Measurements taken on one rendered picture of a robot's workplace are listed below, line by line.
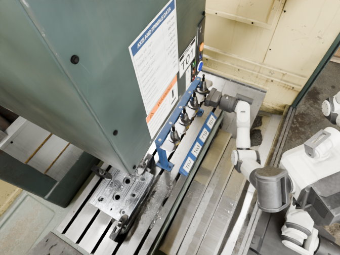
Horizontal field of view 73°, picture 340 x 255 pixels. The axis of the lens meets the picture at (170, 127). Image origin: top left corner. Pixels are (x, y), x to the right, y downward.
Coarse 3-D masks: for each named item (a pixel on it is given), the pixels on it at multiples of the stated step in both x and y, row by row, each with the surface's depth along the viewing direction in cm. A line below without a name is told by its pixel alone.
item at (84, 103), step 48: (0, 0) 21; (48, 0) 23; (96, 0) 28; (144, 0) 36; (192, 0) 52; (0, 48) 32; (48, 48) 25; (96, 48) 31; (0, 96) 62; (48, 96) 39; (96, 96) 35; (96, 144) 50; (144, 144) 60
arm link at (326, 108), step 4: (324, 104) 112; (328, 104) 109; (324, 108) 113; (328, 108) 109; (324, 112) 113; (328, 112) 110; (332, 112) 108; (336, 112) 107; (324, 116) 115; (328, 116) 111; (332, 116) 108; (336, 116) 107; (332, 120) 109; (336, 120) 107
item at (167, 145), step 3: (165, 141) 112; (168, 141) 112; (162, 144) 111; (165, 144) 111; (168, 144) 111; (171, 144) 111; (174, 144) 111; (162, 147) 111; (165, 147) 110; (168, 147) 110; (171, 147) 110; (174, 147) 110; (168, 150) 110; (171, 150) 109; (174, 150) 110
